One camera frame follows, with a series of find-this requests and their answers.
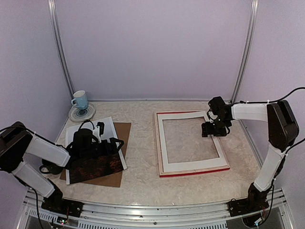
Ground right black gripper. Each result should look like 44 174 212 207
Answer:
202 116 230 137

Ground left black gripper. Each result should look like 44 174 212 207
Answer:
81 137 123 161

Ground red wooden picture frame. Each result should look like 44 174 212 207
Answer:
153 110 231 178

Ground white mat board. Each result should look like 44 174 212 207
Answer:
156 111 228 172

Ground red landscape photo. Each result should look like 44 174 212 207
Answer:
66 153 124 184

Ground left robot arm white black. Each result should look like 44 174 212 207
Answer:
0 122 127 217

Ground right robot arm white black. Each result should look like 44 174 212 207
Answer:
202 96 299 216

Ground white foam sheet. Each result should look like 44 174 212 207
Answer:
61 117 131 187

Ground brown backing board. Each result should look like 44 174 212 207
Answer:
59 122 132 189

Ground striped round plate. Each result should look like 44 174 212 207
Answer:
69 103 96 122

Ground light blue mug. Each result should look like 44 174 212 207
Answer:
71 90 88 110

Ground dark green mug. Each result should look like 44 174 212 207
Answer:
39 159 63 175

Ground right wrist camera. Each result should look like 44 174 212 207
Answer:
207 109 218 123

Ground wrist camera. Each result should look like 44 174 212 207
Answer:
207 109 218 123
93 122 105 140

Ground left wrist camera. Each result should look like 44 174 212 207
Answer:
93 122 105 140

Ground aluminium front rail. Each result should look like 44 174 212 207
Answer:
15 189 294 229

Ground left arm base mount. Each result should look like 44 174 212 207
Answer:
41 199 84 218

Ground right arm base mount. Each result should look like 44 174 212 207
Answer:
227 198 269 217

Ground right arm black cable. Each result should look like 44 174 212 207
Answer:
277 87 305 103

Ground right aluminium corner post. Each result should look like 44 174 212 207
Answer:
230 0 259 103

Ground aluminium corner post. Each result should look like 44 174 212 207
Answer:
230 0 259 103
47 0 74 99

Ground left aluminium corner post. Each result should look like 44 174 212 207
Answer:
47 0 74 99

